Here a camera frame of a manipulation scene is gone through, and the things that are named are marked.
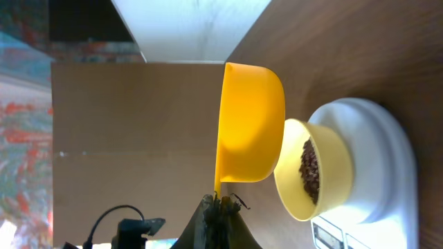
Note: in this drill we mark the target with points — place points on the yellow plastic bowl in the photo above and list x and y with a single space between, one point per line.
335 166

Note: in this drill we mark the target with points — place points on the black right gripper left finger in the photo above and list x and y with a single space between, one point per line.
194 234

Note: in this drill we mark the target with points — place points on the yellow measuring scoop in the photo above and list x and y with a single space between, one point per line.
251 124

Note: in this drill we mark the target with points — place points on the brown cardboard panel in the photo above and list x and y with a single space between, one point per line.
131 140

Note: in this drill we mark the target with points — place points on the red adzuki beans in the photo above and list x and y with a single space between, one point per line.
309 171

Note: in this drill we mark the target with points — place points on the white digital kitchen scale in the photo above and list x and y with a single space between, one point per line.
382 209

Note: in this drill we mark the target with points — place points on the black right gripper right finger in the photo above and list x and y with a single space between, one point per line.
232 230

